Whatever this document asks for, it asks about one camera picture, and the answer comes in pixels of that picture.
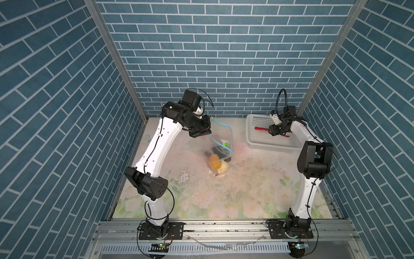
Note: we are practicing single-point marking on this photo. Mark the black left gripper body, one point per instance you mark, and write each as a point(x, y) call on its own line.
point(198, 126)

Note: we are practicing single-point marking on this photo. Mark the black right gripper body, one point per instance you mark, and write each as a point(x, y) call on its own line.
point(277, 129)

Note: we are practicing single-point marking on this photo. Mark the red toy chili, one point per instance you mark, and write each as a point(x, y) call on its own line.
point(266, 129)

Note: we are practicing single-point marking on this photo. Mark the dark purple toy eggplant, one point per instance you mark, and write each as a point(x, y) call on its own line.
point(222, 146)

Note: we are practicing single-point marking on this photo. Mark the clear zip top bag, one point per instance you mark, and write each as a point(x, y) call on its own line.
point(220, 132)

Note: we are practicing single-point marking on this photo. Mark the yellow toy fruit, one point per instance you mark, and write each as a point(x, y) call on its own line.
point(215, 161)

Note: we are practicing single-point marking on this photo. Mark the cream toy bun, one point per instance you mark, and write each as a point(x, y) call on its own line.
point(223, 168)

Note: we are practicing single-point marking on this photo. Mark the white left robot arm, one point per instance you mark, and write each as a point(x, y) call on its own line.
point(145, 175)

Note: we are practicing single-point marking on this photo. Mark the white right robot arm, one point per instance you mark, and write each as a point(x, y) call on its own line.
point(314, 164)

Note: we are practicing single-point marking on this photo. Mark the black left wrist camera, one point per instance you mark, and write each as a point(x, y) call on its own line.
point(190, 98)

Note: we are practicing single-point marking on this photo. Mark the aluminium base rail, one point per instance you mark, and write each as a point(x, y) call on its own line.
point(225, 239)

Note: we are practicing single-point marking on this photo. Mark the aluminium right corner post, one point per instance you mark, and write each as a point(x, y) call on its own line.
point(353, 15)

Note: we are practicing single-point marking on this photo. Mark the aluminium corner post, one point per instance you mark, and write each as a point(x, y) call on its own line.
point(98, 19)
point(353, 15)

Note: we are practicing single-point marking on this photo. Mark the aluminium left corner post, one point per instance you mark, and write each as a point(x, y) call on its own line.
point(98, 19)

